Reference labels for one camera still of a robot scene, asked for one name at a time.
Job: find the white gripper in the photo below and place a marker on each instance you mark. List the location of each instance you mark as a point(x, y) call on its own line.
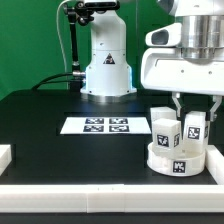
point(164, 68)

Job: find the white marker base sheet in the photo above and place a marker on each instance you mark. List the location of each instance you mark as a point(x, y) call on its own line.
point(105, 125)

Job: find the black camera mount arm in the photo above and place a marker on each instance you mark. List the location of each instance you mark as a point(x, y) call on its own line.
point(78, 13)

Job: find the white round stool seat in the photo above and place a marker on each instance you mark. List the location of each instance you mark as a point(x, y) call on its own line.
point(184, 165)

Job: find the white front fence bar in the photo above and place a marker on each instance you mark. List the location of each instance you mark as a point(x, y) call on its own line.
point(111, 198)

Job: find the white left fence piece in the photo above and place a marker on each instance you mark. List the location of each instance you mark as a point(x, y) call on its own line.
point(5, 157)

